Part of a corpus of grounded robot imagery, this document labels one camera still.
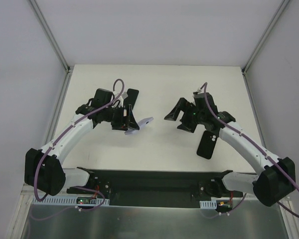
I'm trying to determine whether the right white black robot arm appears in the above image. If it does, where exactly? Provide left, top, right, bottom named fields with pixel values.
left=165, top=93, right=296, bottom=207

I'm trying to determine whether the lilac phone case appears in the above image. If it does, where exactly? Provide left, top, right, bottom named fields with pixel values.
left=125, top=117, right=154, bottom=135

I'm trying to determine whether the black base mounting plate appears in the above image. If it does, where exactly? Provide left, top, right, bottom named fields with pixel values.
left=66, top=169, right=243, bottom=208

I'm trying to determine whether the left white cable duct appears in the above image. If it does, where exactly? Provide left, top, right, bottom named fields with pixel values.
left=41, top=196, right=110, bottom=207

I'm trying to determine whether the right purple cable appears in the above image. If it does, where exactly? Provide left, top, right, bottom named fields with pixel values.
left=194, top=82, right=299, bottom=220

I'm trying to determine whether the black smartphone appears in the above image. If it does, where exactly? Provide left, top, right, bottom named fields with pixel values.
left=124, top=89, right=139, bottom=110

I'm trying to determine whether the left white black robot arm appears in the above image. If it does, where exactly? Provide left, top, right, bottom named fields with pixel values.
left=24, top=89, right=140, bottom=196

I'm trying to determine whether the right aluminium frame post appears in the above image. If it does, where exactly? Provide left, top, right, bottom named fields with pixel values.
left=242, top=0, right=292, bottom=76

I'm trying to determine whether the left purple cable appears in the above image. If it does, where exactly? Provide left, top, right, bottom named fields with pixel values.
left=29, top=79, right=127, bottom=221

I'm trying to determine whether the aluminium frame post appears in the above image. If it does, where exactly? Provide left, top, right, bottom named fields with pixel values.
left=27, top=0, right=71, bottom=73
left=242, top=0, right=292, bottom=76

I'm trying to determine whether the black phone case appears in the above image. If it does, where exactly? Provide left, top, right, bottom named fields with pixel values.
left=196, top=130, right=218, bottom=160

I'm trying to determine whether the left aluminium frame post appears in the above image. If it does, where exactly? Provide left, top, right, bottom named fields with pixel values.
left=27, top=0, right=71, bottom=73

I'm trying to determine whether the white cable duct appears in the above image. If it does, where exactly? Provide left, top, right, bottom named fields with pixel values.
left=199, top=200, right=217, bottom=210
left=41, top=196, right=110, bottom=207

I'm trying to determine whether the right white cable duct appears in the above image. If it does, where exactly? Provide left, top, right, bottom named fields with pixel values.
left=199, top=200, right=217, bottom=210

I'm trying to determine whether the purple cable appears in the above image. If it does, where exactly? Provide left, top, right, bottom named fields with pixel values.
left=29, top=79, right=127, bottom=221
left=194, top=82, right=299, bottom=220

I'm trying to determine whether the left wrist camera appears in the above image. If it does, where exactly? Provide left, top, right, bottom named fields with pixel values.
left=121, top=92, right=128, bottom=99

